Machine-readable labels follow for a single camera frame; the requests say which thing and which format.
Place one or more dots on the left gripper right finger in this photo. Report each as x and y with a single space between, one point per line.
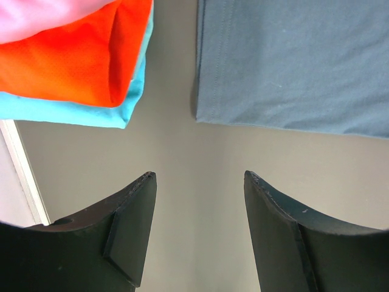
298 248

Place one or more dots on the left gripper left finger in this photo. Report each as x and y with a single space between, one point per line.
100 248

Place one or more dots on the slate blue t shirt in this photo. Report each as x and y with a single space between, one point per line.
317 66

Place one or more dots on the folded turquoise t shirt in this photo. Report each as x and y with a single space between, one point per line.
37 110

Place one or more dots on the folded orange t shirt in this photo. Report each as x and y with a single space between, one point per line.
90 61

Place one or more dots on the folded pink t shirt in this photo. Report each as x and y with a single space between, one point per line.
22 19

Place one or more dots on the aluminium frame rail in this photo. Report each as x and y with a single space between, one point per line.
25 174

